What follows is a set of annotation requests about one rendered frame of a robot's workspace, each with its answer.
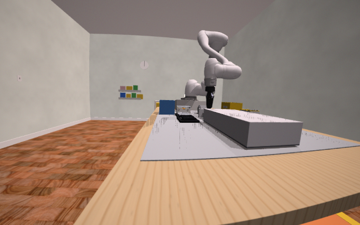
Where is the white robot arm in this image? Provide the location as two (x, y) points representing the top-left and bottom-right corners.
(181, 31), (242, 101)

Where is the blue open bin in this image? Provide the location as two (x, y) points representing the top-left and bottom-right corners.
(159, 100), (175, 115)

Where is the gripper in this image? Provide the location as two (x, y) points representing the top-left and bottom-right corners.
(205, 86), (215, 109)

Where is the yellow open-top bin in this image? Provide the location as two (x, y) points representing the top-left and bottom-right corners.
(221, 102), (243, 110)

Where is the black multi-well assay plate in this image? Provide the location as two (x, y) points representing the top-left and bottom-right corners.
(179, 115), (196, 120)

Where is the grey bench mat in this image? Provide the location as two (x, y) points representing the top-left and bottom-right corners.
(140, 110), (360, 161)

